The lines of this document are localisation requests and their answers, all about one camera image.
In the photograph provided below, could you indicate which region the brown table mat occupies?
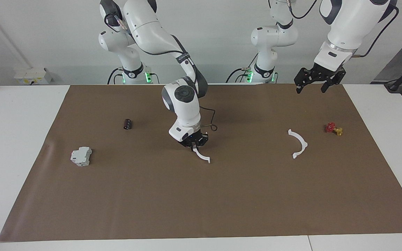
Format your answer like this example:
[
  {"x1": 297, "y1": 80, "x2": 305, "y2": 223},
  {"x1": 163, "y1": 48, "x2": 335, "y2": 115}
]
[{"x1": 0, "y1": 84, "x2": 402, "y2": 242}]

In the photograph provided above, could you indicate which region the black base cable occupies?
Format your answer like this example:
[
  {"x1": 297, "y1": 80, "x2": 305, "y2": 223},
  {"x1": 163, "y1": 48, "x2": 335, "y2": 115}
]
[
  {"x1": 225, "y1": 52, "x2": 258, "y2": 84},
  {"x1": 107, "y1": 67, "x2": 124, "y2": 85}
]

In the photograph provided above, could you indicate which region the white half-ring pipe clamp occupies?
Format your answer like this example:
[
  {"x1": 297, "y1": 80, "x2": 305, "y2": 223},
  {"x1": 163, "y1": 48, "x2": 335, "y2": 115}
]
[
  {"x1": 288, "y1": 129, "x2": 308, "y2": 159},
  {"x1": 192, "y1": 146, "x2": 211, "y2": 164}
]

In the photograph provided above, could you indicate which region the white power strip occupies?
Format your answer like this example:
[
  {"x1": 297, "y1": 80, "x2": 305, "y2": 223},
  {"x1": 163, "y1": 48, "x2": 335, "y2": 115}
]
[{"x1": 14, "y1": 67, "x2": 52, "y2": 85}]

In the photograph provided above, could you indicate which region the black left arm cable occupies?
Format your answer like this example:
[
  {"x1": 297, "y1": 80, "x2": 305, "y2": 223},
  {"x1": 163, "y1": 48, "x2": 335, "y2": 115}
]
[{"x1": 288, "y1": 0, "x2": 400, "y2": 58}]

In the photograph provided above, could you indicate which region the red and yellow valve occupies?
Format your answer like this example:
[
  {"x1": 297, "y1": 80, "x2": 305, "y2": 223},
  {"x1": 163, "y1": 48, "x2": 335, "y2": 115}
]
[{"x1": 325, "y1": 122, "x2": 343, "y2": 136}]

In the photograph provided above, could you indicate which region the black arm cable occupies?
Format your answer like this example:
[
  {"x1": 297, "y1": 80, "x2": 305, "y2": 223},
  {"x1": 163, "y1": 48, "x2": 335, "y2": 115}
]
[
  {"x1": 105, "y1": 14, "x2": 218, "y2": 132},
  {"x1": 288, "y1": 0, "x2": 400, "y2": 58}
]

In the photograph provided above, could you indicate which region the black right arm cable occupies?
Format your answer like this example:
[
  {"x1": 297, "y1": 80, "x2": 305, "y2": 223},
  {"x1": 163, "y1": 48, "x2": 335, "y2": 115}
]
[{"x1": 105, "y1": 14, "x2": 218, "y2": 132}]

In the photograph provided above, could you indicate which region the grey circuit breaker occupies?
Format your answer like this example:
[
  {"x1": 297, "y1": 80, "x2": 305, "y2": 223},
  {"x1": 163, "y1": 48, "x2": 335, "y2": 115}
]
[{"x1": 70, "y1": 146, "x2": 92, "y2": 167}]

